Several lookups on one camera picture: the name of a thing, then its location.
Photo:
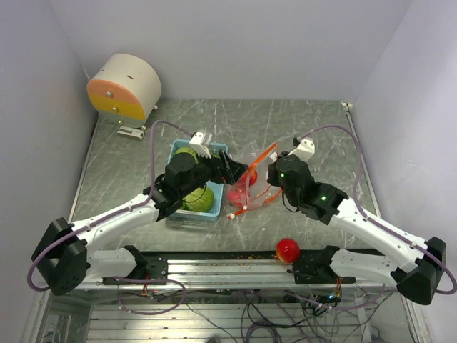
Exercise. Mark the aluminium frame rail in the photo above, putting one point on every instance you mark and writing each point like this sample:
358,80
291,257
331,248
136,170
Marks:
213,269

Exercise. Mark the clear orange-zip bag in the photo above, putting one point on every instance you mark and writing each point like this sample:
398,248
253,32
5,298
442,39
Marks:
252,190

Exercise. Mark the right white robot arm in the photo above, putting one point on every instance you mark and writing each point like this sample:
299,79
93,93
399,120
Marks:
411,264

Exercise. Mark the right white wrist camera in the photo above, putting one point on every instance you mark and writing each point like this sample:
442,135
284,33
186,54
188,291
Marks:
304,149

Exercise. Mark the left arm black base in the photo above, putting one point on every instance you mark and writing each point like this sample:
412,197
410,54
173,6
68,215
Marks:
146,267

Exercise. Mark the large green cabbage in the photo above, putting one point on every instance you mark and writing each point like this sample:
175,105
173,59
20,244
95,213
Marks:
199,200
185,149

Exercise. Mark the white corner bracket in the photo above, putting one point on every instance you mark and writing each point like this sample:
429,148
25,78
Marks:
347,106

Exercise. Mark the round cream drawer box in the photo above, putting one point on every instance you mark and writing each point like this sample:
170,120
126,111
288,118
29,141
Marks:
125,90

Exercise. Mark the white slotted plastic block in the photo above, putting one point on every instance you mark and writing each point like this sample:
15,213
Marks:
131,133

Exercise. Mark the red yellow apple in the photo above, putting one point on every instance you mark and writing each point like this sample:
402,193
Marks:
250,178

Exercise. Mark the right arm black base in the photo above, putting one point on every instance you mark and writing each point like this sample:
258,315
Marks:
313,266

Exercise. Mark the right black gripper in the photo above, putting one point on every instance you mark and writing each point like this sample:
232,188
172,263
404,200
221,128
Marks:
272,178

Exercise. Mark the light blue plastic basket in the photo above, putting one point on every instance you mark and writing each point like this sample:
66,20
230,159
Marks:
211,214

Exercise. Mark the red tomato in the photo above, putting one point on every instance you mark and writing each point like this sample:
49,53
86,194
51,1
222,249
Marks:
238,197

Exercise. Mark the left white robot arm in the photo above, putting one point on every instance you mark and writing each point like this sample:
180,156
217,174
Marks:
63,255

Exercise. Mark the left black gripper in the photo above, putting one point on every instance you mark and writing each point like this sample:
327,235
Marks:
225,168

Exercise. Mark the red pomegranate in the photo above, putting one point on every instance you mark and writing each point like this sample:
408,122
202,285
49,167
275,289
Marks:
287,250

